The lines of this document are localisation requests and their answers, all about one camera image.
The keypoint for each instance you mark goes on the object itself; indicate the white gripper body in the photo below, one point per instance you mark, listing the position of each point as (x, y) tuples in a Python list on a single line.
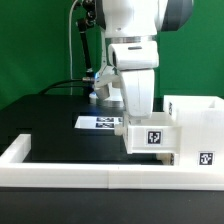
[(132, 88)]

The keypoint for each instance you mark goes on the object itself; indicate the white drawer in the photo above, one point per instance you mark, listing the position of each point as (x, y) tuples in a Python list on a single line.
[(159, 134), (166, 158)]

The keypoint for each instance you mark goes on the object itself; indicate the white drawer case box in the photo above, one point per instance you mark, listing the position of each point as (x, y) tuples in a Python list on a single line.
[(201, 122)]

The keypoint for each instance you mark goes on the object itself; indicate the white front drawer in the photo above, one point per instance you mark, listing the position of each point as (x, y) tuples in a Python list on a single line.
[(166, 158)]

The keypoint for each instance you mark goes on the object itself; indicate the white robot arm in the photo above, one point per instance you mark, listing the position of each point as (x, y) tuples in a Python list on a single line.
[(129, 47)]

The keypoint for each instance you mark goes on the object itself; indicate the white marker sheet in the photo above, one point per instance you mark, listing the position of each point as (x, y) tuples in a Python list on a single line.
[(97, 122)]

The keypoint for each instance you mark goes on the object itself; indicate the white U-shaped fence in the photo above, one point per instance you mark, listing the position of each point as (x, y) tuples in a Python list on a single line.
[(15, 172)]

